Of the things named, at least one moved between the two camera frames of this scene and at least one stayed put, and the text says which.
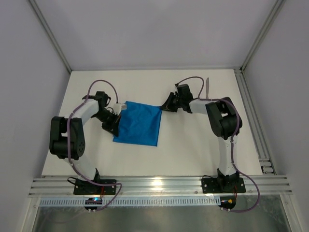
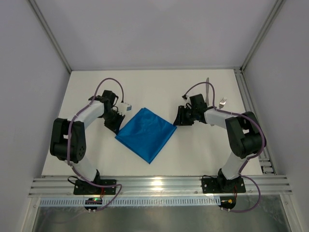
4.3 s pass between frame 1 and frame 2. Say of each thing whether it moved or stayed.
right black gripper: moved
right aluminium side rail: stayed
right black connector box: stayed
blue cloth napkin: moved
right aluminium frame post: stayed
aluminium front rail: stayed
